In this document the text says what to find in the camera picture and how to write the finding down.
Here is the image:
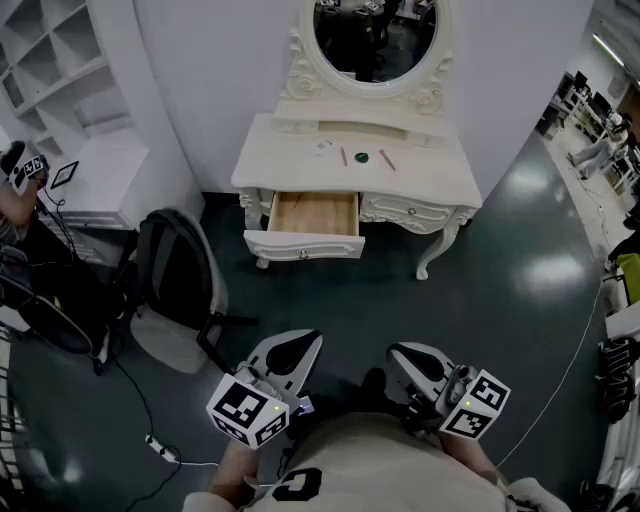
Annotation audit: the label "black cable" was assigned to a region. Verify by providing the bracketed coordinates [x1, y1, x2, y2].
[112, 349, 156, 441]

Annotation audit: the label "white ornate dressing table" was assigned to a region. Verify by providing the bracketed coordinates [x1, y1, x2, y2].
[230, 97, 484, 281]

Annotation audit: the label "person's black trousers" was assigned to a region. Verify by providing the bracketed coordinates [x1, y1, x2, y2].
[299, 367, 416, 436]

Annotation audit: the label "large wooden drawer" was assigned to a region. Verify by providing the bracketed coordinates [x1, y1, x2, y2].
[243, 189, 366, 261]

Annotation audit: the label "person's white shirt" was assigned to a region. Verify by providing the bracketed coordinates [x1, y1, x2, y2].
[182, 412, 571, 512]

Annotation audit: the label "person's left forearm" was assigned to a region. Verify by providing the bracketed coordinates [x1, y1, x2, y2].
[208, 438, 262, 501]

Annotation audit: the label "black white striped cushion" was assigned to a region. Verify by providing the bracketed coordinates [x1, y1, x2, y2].
[597, 337, 639, 426]

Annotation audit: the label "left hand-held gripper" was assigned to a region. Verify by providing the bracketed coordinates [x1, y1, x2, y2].
[206, 328, 324, 449]

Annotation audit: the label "oval mirror, white frame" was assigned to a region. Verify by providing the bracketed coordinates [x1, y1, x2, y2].
[282, 0, 454, 114]

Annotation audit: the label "white bookshelf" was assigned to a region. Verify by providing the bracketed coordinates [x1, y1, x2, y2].
[0, 0, 131, 151]

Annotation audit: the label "long white cable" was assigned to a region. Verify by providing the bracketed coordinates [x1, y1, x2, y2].
[494, 279, 606, 469]

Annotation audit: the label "black office chair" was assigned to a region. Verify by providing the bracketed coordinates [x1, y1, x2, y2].
[0, 244, 126, 376]

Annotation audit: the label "white power strip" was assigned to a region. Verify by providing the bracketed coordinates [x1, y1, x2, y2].
[144, 434, 179, 464]

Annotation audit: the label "white cabinet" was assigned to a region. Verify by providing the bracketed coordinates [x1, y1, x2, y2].
[37, 127, 151, 231]

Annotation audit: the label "black metal rack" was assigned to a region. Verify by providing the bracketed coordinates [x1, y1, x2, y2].
[0, 319, 31, 512]

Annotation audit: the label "person's right forearm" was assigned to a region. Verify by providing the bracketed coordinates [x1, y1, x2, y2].
[439, 433, 497, 476]

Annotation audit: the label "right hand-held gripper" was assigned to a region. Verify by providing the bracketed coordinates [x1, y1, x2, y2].
[387, 341, 512, 442]

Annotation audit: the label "white paper packet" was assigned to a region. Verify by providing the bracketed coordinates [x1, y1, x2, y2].
[303, 139, 335, 161]

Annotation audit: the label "black tablet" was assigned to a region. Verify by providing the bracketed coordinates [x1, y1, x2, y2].
[49, 159, 80, 190]

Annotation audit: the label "yellow-green chair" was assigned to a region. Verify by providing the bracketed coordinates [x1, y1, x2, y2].
[607, 252, 640, 306]

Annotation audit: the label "grey office chair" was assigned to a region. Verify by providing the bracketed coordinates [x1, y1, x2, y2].
[117, 208, 261, 374]

